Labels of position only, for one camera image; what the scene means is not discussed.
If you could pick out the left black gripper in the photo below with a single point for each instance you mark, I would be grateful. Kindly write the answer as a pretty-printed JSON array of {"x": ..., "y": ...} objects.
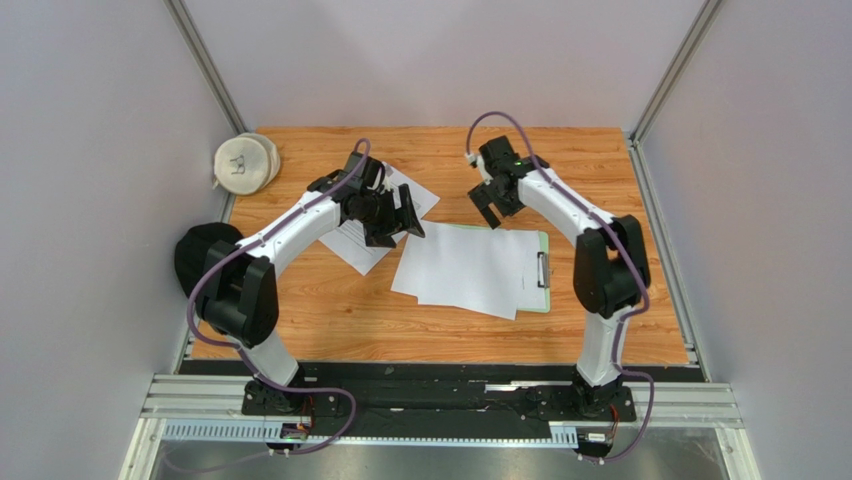
[{"x": 380, "y": 235}]

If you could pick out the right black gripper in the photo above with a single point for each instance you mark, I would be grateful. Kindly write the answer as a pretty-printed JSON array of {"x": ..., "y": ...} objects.
[{"x": 492, "y": 193}]

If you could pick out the white paper sheet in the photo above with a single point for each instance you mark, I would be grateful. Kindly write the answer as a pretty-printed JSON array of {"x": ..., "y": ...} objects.
[{"x": 439, "y": 249}]

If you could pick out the green clipboard folder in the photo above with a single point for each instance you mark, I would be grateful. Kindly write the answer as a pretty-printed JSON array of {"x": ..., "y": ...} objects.
[{"x": 544, "y": 279}]

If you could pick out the signature page paper sheet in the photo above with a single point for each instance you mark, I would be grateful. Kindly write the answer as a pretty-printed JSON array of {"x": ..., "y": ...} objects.
[{"x": 481, "y": 291}]

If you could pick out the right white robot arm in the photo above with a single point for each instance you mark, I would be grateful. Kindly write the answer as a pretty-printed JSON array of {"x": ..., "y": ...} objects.
[{"x": 610, "y": 269}]

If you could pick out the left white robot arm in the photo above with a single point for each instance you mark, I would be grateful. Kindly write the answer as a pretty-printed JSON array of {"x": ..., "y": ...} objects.
[{"x": 237, "y": 293}]

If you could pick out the text-filled paper sheet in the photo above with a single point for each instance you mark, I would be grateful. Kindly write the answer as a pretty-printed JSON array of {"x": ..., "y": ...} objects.
[{"x": 346, "y": 241}]

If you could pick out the cream round zip pouch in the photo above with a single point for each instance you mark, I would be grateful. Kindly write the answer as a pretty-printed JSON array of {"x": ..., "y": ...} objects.
[{"x": 246, "y": 164}]

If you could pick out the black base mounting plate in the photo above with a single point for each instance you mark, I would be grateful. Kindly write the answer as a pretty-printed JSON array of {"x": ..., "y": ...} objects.
[{"x": 440, "y": 400}]

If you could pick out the black NY baseball cap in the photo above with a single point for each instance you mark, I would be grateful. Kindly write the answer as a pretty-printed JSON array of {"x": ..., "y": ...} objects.
[{"x": 191, "y": 250}]

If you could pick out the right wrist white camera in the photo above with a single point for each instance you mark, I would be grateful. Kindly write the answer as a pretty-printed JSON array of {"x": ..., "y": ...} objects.
[{"x": 472, "y": 159}]

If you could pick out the right aluminium corner post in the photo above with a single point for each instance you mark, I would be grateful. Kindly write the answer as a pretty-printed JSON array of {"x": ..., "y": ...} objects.
[{"x": 703, "y": 21}]

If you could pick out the aluminium corner post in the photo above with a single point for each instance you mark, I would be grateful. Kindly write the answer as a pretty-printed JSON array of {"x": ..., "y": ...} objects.
[
  {"x": 703, "y": 21},
  {"x": 193, "y": 39}
]

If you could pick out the left aluminium corner post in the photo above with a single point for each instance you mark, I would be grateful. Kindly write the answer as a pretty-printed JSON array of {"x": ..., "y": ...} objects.
[{"x": 193, "y": 39}]

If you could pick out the aluminium front rail frame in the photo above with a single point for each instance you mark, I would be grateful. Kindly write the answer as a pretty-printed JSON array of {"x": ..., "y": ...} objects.
[{"x": 207, "y": 408}]

